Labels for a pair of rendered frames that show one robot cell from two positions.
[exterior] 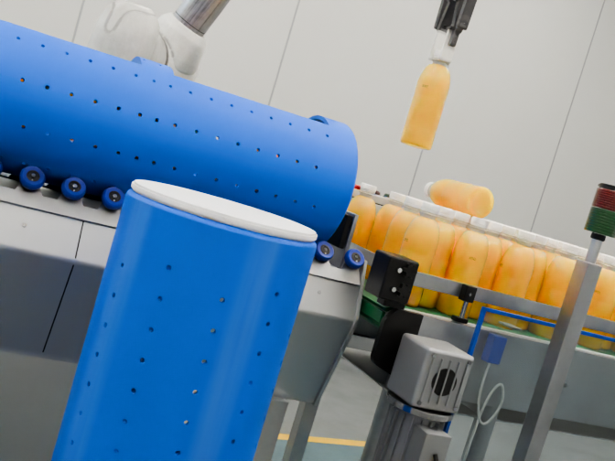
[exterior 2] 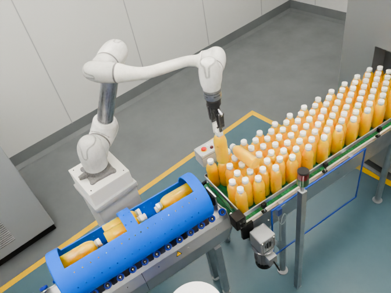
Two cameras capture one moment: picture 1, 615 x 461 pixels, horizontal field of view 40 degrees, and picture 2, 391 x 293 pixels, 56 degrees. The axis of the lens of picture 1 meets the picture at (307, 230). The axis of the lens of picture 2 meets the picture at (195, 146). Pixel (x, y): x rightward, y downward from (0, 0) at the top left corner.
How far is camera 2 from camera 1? 1.65 m
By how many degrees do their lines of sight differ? 37
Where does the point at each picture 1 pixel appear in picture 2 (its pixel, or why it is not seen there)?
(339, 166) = (205, 206)
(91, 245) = (147, 275)
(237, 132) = (169, 227)
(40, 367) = not seen: hidden behind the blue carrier
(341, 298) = (224, 224)
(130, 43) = (96, 158)
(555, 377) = (301, 220)
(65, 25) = (18, 26)
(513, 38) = not seen: outside the picture
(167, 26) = (100, 129)
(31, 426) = not seen: hidden behind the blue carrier
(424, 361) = (260, 246)
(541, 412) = (301, 228)
